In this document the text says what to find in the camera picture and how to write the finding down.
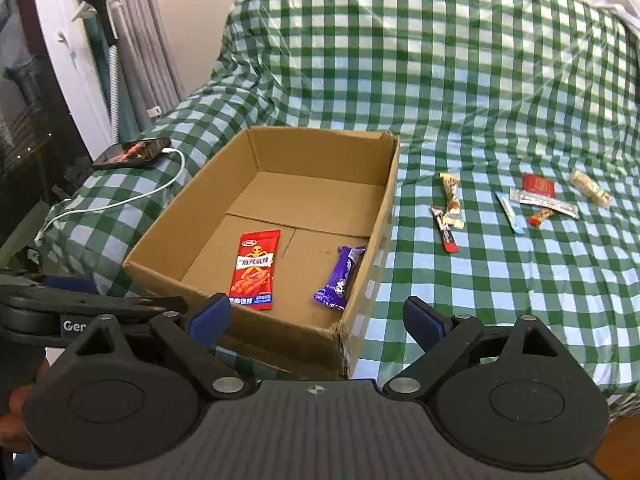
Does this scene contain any red snack packet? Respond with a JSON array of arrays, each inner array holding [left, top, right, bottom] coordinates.
[[229, 230, 282, 311]]

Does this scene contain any red black stick packet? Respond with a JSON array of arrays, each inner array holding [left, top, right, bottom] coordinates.
[[429, 205, 459, 253]]

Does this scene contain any brown cardboard box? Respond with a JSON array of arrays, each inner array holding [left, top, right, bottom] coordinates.
[[122, 126, 401, 378]]

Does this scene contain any black smartphone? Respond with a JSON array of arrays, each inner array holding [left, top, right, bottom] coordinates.
[[92, 137, 172, 170]]

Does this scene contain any dark glass door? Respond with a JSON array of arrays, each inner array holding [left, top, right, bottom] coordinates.
[[0, 0, 96, 261]]

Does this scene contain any teal curtain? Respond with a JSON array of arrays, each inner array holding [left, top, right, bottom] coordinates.
[[70, 0, 151, 136]]

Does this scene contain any red square packet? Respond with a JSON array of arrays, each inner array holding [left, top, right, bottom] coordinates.
[[522, 173, 557, 200]]

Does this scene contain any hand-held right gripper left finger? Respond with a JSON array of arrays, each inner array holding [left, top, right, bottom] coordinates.
[[75, 293, 255, 402]]

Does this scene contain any white door frame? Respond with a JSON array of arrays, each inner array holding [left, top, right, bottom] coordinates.
[[27, 0, 112, 161]]

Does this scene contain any grey curtain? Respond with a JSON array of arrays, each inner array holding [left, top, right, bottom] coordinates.
[[85, 0, 187, 131]]

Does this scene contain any white crumpled paper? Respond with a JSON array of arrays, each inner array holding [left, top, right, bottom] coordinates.
[[592, 0, 640, 36]]

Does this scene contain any pale rice cracker packet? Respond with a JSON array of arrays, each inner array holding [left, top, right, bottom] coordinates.
[[571, 169, 613, 209]]

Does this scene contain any white charging cable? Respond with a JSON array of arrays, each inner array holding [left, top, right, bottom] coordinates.
[[35, 147, 187, 247]]

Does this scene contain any green checkered cloth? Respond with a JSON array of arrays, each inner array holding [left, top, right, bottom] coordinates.
[[37, 0, 640, 411]]

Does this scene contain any purple snack packet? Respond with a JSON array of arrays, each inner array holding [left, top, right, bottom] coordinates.
[[313, 245, 367, 311]]

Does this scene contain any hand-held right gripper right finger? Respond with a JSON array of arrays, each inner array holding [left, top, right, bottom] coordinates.
[[382, 296, 563, 402]]

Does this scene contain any silver stick packet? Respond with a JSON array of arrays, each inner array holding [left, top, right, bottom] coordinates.
[[509, 186, 581, 221]]

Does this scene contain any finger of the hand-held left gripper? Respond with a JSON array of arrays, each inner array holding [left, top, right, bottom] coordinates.
[[0, 271, 99, 295], [0, 287, 188, 318]]

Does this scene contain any light blue stick packet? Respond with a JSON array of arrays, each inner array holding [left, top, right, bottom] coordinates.
[[495, 191, 527, 236]]

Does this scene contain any yellow candy bar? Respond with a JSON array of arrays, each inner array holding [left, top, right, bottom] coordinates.
[[439, 172, 467, 231]]

